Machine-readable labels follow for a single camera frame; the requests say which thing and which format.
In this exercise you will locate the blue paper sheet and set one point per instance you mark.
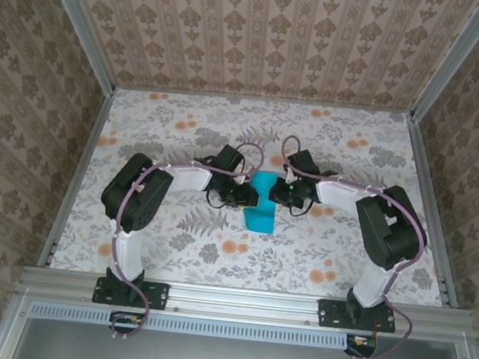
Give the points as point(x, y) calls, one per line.
point(258, 222)

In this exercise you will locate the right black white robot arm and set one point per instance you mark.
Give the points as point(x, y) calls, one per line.
point(387, 242)

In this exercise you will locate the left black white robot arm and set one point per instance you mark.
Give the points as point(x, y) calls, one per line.
point(151, 204)

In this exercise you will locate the floral patterned table covering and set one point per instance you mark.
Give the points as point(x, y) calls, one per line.
point(255, 275)

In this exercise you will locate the black controller board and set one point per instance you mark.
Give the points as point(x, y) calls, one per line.
point(121, 325)
point(365, 351)

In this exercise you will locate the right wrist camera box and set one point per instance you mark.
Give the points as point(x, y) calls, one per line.
point(303, 162)

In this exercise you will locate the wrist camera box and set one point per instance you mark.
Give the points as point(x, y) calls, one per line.
point(230, 157)
point(303, 162)

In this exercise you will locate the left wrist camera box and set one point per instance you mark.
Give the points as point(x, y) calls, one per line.
point(230, 157)

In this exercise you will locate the thin aluminium edge rail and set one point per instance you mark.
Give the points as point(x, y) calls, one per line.
point(265, 100)

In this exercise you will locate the aluminium mounting rail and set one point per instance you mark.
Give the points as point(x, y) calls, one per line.
point(243, 302)

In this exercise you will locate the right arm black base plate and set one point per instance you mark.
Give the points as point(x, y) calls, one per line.
point(328, 313)

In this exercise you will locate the aluminium side rail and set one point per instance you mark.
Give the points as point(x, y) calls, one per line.
point(79, 171)
point(422, 164)

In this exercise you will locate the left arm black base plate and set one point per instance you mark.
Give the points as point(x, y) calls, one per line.
point(158, 295)

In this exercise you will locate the aluminium frame post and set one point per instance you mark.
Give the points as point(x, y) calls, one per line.
point(455, 61)
point(79, 21)

